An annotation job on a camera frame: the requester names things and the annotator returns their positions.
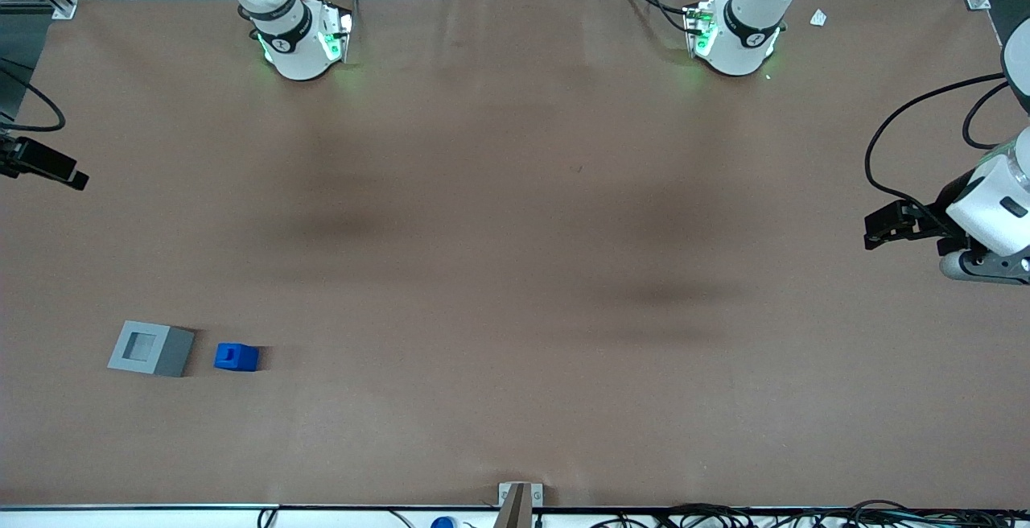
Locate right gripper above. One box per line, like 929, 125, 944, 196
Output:
0, 134, 89, 191

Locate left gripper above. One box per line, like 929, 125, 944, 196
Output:
864, 167, 1030, 258

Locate blue plastic part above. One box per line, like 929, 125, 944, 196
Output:
213, 342, 261, 373

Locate gray square base block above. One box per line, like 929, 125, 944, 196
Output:
107, 320, 196, 378

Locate brown table cover sheet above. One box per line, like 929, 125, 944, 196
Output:
0, 0, 1030, 509

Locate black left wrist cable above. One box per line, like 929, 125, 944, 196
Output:
864, 73, 1011, 215

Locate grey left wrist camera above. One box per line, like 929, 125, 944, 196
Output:
939, 248, 1030, 285

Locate black left base cable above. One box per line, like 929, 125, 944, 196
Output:
616, 0, 694, 35

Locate black cable bundle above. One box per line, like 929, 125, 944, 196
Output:
591, 499, 1030, 528

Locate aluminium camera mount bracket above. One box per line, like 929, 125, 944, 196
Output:
492, 481, 545, 528

